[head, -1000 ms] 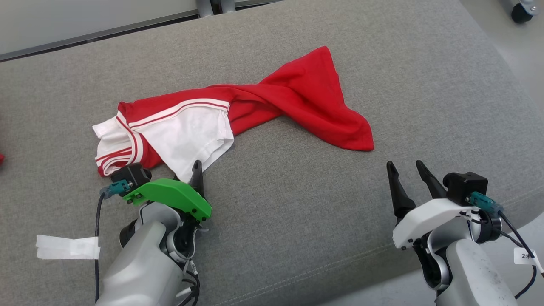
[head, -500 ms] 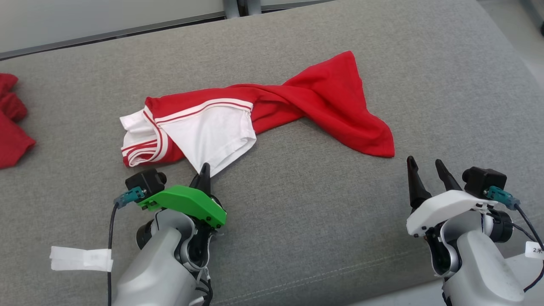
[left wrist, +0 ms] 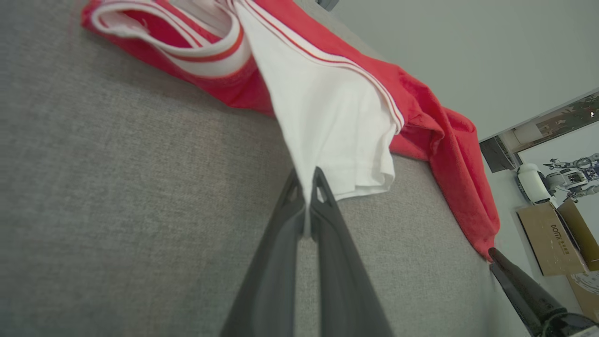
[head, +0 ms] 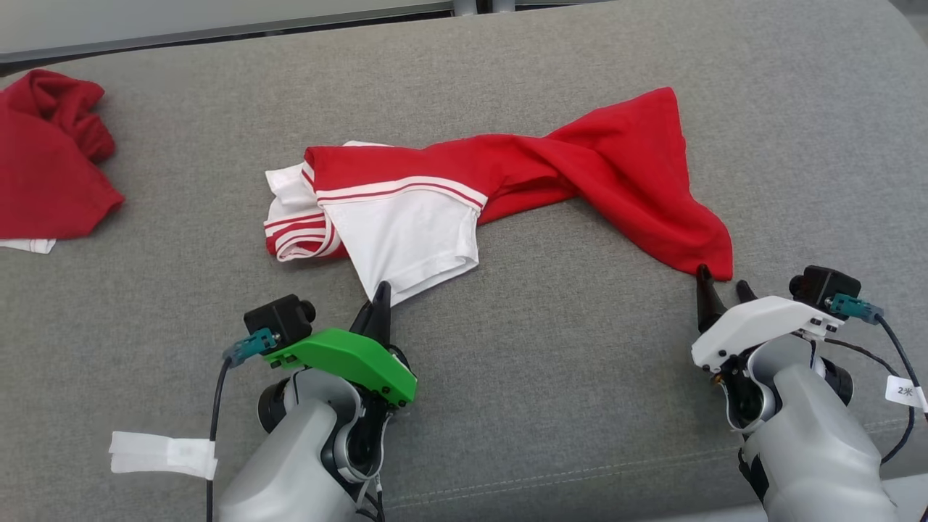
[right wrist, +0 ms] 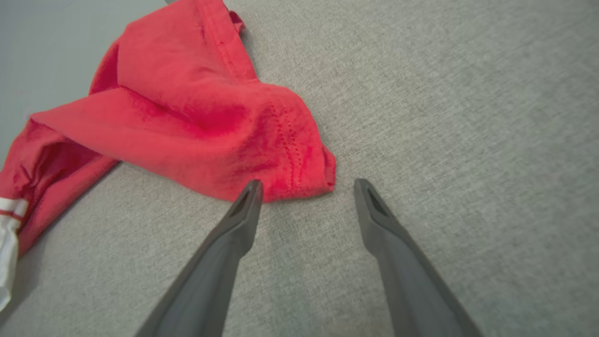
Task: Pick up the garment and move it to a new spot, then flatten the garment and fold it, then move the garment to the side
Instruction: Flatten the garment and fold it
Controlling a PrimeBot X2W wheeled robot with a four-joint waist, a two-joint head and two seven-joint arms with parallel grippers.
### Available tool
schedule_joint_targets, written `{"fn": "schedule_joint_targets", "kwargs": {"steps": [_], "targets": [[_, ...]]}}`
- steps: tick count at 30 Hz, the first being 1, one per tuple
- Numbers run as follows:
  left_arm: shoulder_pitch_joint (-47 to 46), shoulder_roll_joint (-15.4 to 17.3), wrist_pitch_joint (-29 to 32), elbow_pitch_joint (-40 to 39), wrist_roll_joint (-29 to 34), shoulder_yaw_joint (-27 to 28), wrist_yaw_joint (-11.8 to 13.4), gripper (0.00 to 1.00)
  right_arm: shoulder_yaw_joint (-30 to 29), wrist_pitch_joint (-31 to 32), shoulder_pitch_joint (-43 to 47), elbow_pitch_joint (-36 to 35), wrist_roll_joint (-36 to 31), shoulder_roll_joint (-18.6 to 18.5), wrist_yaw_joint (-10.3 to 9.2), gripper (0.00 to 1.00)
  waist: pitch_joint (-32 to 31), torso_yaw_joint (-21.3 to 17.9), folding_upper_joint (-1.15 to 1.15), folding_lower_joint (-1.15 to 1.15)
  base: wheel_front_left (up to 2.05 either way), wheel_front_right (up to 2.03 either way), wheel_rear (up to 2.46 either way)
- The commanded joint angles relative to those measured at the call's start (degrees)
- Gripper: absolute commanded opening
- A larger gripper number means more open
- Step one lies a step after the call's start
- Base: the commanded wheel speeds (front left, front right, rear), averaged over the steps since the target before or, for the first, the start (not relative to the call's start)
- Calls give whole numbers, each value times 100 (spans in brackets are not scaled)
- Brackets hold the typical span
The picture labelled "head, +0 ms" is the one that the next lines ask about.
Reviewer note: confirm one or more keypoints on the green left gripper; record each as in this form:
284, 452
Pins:
348, 359

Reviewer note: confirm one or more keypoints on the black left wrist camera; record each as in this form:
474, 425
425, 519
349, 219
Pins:
279, 319

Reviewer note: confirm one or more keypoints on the red shorts with white stripe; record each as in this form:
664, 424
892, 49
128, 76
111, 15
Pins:
51, 174

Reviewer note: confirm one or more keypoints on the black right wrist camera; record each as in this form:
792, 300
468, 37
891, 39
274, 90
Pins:
823, 290

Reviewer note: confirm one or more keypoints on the red and white jersey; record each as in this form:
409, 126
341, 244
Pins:
616, 167

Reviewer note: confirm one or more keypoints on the grey fabric sofa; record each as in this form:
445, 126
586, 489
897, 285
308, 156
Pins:
507, 362

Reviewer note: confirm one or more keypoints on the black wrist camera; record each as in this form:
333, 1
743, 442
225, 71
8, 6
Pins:
279, 319
823, 290

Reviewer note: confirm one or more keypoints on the grey metal partition post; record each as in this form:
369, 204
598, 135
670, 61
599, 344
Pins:
465, 6
504, 5

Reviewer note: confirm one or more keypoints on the white tape label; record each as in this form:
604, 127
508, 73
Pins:
156, 453

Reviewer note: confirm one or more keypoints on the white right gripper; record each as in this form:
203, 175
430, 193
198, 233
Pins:
761, 322

